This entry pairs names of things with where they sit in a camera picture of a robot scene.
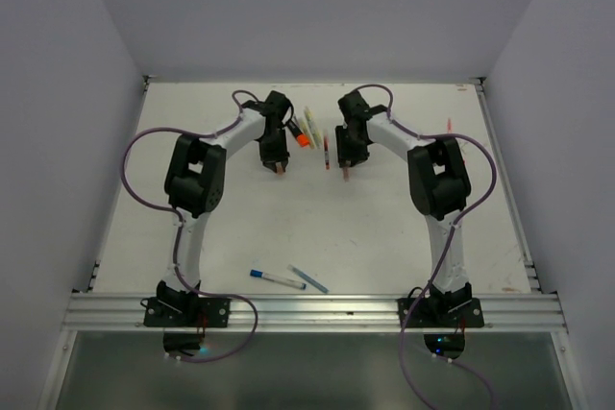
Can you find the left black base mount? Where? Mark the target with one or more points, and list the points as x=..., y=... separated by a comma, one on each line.
x=180, y=308

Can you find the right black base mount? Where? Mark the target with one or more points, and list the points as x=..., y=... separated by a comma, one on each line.
x=441, y=310

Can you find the black orange highlighter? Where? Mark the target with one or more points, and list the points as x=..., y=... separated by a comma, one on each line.
x=298, y=134

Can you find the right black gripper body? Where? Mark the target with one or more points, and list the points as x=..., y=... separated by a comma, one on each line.
x=349, y=147

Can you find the red ink pen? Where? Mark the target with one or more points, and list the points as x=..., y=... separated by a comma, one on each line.
x=326, y=150

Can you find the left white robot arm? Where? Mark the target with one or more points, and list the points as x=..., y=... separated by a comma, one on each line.
x=195, y=180

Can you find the blue cap white marker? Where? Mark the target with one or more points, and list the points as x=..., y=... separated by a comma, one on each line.
x=284, y=281

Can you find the yellow pen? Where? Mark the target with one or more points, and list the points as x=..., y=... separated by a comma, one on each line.
x=305, y=130
x=315, y=135

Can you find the aluminium front rail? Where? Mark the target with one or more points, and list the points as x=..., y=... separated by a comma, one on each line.
x=514, y=313

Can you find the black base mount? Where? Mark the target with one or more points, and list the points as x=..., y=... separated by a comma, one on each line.
x=441, y=310
x=180, y=308

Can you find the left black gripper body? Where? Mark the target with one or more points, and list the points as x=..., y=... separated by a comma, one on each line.
x=273, y=149

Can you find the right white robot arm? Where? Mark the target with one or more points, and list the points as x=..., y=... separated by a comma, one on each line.
x=439, y=184

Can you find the light blue pen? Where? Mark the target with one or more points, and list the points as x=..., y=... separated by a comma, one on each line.
x=308, y=279

